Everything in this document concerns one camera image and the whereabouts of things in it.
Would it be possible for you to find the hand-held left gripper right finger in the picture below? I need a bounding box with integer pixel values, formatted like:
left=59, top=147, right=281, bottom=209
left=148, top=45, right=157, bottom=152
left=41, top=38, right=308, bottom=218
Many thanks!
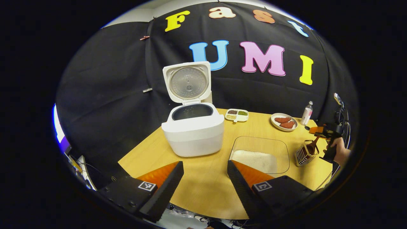
left=227, top=160, right=315, bottom=223

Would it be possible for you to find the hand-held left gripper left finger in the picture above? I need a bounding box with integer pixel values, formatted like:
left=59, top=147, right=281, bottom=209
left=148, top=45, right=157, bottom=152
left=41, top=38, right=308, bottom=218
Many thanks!
left=97, top=161, right=184, bottom=223

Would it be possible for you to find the brown wooden spoon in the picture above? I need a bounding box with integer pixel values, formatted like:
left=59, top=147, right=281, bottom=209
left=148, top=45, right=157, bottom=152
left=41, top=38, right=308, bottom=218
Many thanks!
left=305, top=135, right=321, bottom=156

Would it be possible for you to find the wire chopstick holder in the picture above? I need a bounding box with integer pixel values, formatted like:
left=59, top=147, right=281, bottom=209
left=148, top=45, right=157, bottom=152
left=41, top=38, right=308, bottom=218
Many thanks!
left=295, top=140, right=320, bottom=167

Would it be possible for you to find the clear tray of white rice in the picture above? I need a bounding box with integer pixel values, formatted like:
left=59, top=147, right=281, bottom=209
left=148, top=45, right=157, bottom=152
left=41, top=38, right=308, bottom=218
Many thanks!
left=229, top=136, right=290, bottom=175

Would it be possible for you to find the white rice cooker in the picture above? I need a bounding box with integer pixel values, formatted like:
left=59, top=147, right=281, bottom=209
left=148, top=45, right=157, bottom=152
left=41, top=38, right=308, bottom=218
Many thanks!
left=161, top=61, right=225, bottom=157

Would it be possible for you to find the small clear bottle pink label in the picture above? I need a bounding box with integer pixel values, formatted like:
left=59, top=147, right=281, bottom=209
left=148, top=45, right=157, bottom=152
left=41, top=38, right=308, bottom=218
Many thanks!
left=301, top=101, right=314, bottom=126

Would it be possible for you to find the white round plate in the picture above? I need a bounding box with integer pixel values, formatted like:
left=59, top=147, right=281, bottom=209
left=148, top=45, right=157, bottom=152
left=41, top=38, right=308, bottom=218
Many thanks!
left=271, top=113, right=298, bottom=132

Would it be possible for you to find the white divided dish of beans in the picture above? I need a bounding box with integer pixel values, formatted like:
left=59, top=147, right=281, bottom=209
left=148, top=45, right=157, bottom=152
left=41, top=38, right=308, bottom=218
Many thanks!
left=224, top=109, right=249, bottom=124

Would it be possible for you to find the black backdrop cloth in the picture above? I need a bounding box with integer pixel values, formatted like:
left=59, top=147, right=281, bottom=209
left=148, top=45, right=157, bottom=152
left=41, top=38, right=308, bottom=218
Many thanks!
left=56, top=2, right=360, bottom=191

